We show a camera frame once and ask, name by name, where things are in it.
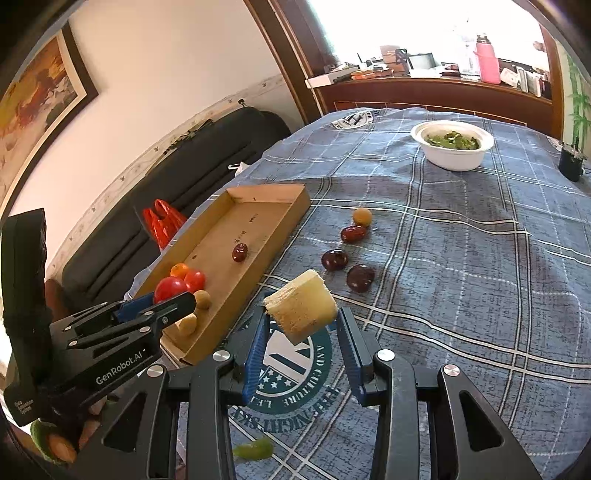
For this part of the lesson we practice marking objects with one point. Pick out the red tomato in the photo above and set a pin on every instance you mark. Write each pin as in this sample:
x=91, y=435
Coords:
x=195, y=280
x=170, y=288

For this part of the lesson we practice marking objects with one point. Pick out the blue checkered tablecloth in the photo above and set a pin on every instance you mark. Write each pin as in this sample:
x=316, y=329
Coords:
x=461, y=277

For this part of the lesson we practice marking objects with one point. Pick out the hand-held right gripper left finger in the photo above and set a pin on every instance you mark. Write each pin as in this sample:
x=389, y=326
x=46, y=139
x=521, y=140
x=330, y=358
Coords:
x=256, y=355

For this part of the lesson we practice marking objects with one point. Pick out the bamboo painted wall panel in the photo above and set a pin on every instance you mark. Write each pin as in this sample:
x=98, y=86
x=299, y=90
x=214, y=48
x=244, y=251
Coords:
x=577, y=101

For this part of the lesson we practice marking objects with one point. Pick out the flat white box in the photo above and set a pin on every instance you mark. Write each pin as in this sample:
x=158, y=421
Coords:
x=323, y=79

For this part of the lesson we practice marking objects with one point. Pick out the person's left hand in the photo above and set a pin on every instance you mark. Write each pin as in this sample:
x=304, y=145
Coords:
x=90, y=427

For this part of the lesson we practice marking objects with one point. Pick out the orange tangerine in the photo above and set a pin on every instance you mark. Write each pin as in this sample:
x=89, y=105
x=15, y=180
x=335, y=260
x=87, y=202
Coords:
x=180, y=269

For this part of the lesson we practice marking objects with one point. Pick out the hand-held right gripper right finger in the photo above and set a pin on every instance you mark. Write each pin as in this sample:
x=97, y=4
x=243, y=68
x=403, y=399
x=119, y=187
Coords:
x=353, y=360

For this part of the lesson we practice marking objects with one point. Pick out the white bowl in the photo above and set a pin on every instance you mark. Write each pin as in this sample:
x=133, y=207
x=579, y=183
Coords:
x=452, y=160

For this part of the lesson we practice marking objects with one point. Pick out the green vegetables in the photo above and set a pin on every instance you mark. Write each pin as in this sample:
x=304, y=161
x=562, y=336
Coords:
x=452, y=141

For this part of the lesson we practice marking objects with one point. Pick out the small brown box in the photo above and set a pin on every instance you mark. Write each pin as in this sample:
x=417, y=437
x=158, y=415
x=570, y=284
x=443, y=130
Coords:
x=391, y=55

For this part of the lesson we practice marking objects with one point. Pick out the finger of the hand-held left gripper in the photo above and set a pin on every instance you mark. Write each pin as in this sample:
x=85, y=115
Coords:
x=178, y=307
x=131, y=310

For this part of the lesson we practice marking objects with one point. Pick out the tan round longan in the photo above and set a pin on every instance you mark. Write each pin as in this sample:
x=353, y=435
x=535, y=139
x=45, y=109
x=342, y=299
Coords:
x=362, y=216
x=202, y=299

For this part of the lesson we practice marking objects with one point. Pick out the wooden sideboard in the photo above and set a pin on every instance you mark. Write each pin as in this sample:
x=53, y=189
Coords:
x=415, y=94

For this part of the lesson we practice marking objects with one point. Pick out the dark purple plum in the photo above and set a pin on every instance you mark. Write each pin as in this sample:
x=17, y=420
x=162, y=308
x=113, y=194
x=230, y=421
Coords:
x=360, y=277
x=334, y=260

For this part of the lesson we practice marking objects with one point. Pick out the red plastic bag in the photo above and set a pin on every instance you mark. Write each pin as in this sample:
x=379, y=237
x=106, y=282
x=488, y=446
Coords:
x=161, y=224

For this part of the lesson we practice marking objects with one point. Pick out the green leaf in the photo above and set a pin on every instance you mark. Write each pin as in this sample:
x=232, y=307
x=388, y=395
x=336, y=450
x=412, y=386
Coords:
x=254, y=450

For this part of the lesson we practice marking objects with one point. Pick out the small black pot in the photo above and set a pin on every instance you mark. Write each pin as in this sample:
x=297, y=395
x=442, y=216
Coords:
x=571, y=161

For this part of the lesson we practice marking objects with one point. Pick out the red jujube date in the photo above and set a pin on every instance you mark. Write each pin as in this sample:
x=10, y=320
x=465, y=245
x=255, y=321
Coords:
x=239, y=252
x=353, y=234

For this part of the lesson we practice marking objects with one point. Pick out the framed wall picture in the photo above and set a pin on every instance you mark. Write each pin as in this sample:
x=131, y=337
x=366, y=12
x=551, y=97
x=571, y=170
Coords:
x=41, y=92

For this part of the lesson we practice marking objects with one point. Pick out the black sofa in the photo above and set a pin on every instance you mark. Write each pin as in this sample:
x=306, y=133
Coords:
x=138, y=207

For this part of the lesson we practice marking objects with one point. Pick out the shallow cardboard box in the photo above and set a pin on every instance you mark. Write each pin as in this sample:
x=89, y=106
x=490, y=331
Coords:
x=258, y=221

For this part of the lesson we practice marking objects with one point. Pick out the pink bottle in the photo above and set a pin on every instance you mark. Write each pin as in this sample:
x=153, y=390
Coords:
x=487, y=60

